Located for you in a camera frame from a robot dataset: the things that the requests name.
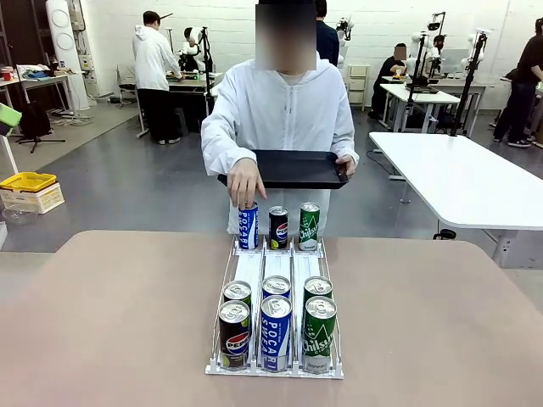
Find white wire can dispenser rack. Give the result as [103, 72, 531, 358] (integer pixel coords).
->
[204, 235, 344, 380]

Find black tripod stand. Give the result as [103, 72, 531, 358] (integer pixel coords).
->
[14, 63, 67, 154]

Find large white table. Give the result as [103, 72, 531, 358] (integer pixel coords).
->
[367, 131, 543, 270]

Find green plastic part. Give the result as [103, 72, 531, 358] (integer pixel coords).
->
[0, 101, 23, 137]

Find black Pepsi can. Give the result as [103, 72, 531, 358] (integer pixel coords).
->
[268, 205, 289, 251]
[218, 299, 251, 371]

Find black plastic serving tray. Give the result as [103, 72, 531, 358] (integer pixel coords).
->
[217, 148, 350, 191]

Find grey background work table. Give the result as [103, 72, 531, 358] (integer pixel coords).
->
[135, 71, 224, 139]

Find person in white hoodie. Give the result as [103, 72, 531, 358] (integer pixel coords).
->
[200, 0, 361, 235]

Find standing person in dark jacket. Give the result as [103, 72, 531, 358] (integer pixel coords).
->
[316, 0, 340, 68]

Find second-row green can left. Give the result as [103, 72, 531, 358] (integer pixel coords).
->
[222, 280, 253, 308]

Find blue Pocari Sweat can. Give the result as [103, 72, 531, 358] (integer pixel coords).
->
[261, 275, 292, 301]
[238, 202, 260, 250]
[260, 295, 294, 373]

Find thin black pole stand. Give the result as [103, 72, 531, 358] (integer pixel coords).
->
[405, 33, 429, 129]

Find white slanted pole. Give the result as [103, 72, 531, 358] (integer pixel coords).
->
[0, 134, 20, 176]

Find person's left hand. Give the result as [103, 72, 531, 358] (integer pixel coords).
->
[334, 153, 357, 180]

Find white plastic crate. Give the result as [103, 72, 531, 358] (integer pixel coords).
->
[0, 182, 66, 215]

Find cluttered white side table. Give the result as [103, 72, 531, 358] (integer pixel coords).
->
[0, 63, 78, 125]

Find person's right forearm white sleeve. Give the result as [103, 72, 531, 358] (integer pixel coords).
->
[201, 126, 258, 176]

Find white tower air conditioner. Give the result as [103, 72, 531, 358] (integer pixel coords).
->
[45, 0, 91, 112]

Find black pole camera stand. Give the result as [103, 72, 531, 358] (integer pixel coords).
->
[450, 31, 489, 137]

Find clear plastic bowl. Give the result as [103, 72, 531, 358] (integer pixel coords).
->
[1, 206, 39, 226]

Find white background work table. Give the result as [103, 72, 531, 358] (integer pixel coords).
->
[379, 82, 462, 133]

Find person in black t-shirt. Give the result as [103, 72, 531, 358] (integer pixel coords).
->
[493, 16, 543, 148]

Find white drawer unit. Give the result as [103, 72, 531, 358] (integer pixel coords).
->
[347, 64, 371, 113]

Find person's left forearm white sleeve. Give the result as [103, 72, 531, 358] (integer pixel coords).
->
[333, 126, 361, 166]

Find seated person in black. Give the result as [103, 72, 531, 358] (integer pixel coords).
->
[370, 42, 409, 120]

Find green Chilsung cider can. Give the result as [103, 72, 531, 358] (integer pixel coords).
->
[302, 296, 338, 375]
[303, 276, 333, 303]
[298, 202, 321, 252]

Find standing person white hoodie black trousers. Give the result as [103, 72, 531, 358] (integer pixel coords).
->
[132, 10, 185, 146]

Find yellow plastic crate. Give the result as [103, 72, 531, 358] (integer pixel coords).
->
[0, 171, 58, 194]

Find person's right hand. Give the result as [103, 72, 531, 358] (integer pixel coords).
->
[227, 157, 269, 209]

